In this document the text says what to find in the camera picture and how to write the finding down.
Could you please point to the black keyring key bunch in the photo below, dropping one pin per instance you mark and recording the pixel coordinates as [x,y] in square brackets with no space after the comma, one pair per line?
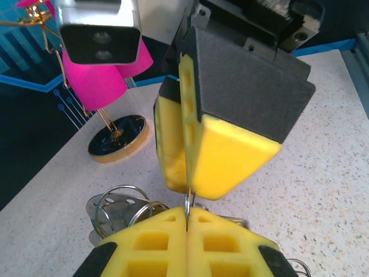
[115,207]

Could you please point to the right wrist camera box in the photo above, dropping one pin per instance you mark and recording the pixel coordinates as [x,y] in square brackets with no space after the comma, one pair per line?
[99,40]

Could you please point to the aluminium side rail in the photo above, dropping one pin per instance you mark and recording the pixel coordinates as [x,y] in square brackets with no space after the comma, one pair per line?
[361,63]

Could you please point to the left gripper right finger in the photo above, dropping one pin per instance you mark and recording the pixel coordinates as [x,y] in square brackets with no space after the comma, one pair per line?
[225,254]

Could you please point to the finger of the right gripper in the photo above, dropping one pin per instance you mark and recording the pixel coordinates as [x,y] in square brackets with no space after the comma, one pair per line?
[245,115]
[170,138]

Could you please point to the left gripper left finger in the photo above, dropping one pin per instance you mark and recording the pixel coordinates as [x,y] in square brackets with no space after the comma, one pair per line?
[150,254]

